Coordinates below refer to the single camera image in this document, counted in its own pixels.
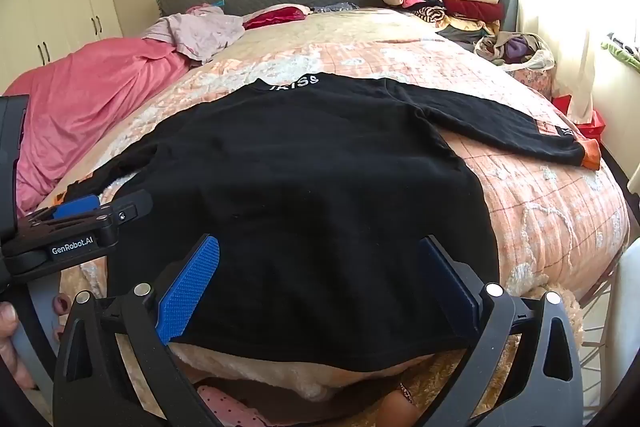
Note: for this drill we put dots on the pink dotted cloth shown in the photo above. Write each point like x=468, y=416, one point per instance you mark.
x=225, y=407

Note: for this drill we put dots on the red box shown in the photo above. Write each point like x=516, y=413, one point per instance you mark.
x=592, y=119

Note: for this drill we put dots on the red garment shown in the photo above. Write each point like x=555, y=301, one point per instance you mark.
x=277, y=16

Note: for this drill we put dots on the dark grey case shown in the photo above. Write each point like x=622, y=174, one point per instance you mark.
x=510, y=9

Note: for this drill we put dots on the green cloth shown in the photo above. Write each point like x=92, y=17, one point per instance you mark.
x=622, y=49

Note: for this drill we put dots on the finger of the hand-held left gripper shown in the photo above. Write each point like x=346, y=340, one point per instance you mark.
x=75, y=207
x=125, y=209

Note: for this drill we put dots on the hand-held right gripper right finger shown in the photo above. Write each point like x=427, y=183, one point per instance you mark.
x=445, y=282

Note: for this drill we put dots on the person's left hand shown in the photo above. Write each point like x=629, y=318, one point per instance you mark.
x=7, y=347

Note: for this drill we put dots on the white metal rack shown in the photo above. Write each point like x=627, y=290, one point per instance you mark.
x=620, y=317

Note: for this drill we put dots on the white bag of clothes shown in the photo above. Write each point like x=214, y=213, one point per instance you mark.
x=515, y=49

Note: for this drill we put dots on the black sweater with orange cuffs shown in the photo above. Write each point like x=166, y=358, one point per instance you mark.
x=300, y=207

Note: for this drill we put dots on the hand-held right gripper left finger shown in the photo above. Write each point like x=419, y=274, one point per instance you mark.
x=192, y=287

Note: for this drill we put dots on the orange checked blanket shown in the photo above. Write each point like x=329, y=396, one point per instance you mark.
x=540, y=217

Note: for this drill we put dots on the blue patterned cloth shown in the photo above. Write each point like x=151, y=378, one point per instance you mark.
x=335, y=7

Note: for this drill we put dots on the beige plush fleece cloth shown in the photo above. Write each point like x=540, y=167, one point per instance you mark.
x=280, y=372

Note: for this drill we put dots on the lilac garment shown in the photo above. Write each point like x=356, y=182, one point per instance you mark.
x=200, y=32

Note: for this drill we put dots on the pink duvet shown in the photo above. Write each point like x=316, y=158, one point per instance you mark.
x=85, y=102

